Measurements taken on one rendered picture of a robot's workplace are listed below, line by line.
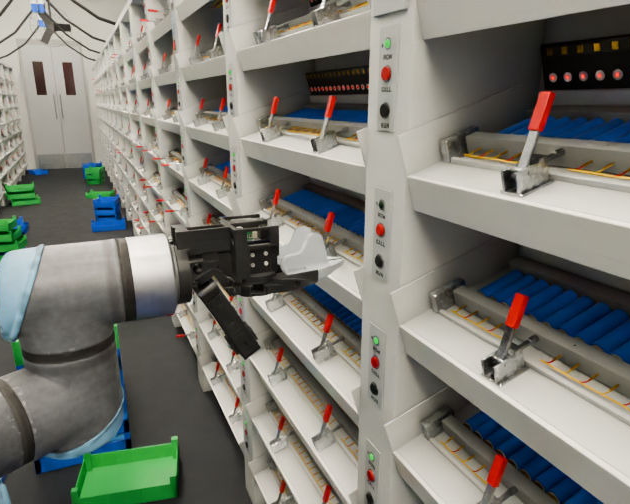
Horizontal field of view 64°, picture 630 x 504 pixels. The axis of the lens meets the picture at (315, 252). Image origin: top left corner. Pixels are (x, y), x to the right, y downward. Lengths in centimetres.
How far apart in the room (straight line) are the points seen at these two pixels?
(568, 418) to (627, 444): 5
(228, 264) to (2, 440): 27
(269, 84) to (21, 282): 87
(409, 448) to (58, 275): 51
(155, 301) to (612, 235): 42
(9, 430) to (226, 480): 132
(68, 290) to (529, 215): 43
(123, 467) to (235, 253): 146
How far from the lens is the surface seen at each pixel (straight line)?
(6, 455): 57
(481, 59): 68
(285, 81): 130
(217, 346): 191
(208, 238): 57
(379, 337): 72
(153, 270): 54
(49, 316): 55
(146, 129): 333
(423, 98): 63
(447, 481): 73
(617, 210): 45
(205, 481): 183
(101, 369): 58
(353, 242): 89
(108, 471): 195
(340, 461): 105
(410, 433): 78
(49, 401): 57
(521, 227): 50
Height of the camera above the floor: 118
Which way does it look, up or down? 17 degrees down
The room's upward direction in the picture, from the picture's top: straight up
